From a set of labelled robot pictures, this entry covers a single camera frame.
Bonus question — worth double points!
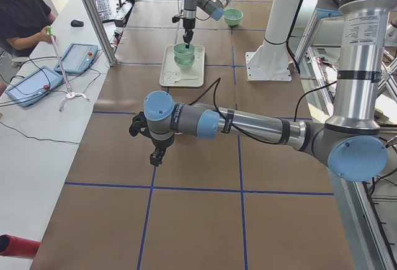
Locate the pink stick with stand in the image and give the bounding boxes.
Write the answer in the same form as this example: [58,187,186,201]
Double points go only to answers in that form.
[46,26,90,112]

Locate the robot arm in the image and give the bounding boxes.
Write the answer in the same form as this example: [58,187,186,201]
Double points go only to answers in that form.
[141,0,396,182]
[172,0,231,48]

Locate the red cylinder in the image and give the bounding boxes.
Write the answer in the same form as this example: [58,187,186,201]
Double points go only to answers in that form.
[1,234,41,259]

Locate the blue teach pendant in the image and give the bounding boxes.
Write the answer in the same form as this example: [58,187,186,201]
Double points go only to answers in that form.
[61,43,99,74]
[5,66,63,107]

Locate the green bowl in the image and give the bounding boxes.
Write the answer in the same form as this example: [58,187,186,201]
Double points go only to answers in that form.
[174,55,195,69]
[223,9,244,27]

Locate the blue teach pendant far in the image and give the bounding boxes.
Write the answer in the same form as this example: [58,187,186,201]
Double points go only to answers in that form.
[61,43,99,74]

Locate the black keyboard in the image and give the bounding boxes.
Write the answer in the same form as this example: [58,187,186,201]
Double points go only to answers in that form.
[93,0,113,23]

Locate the blue teach pendant near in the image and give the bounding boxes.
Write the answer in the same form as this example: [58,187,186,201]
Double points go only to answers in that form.
[5,66,63,107]

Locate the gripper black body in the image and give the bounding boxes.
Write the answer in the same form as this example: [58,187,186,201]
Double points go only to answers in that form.
[183,18,194,40]
[149,146,167,165]

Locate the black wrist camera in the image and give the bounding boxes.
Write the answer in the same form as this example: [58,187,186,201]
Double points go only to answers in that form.
[172,15,184,23]
[129,111,151,138]

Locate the white camera pole mount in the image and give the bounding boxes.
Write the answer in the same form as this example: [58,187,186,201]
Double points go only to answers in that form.
[246,0,303,81]

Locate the seated person black shirt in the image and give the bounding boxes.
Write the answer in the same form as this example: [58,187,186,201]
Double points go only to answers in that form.
[1,0,56,56]

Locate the white plastic spoon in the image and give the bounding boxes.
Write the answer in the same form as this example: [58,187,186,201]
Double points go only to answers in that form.
[172,76,199,84]

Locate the aluminium frame post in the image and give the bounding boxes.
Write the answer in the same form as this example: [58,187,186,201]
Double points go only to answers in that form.
[82,0,117,66]

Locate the green bowl on tray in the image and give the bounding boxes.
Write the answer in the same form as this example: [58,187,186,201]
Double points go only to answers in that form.
[174,55,195,69]

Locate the white rectangular tray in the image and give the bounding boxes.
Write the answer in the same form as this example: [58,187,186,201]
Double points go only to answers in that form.
[159,45,205,88]

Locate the black computer mouse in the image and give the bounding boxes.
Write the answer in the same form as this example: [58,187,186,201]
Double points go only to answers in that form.
[70,19,84,27]

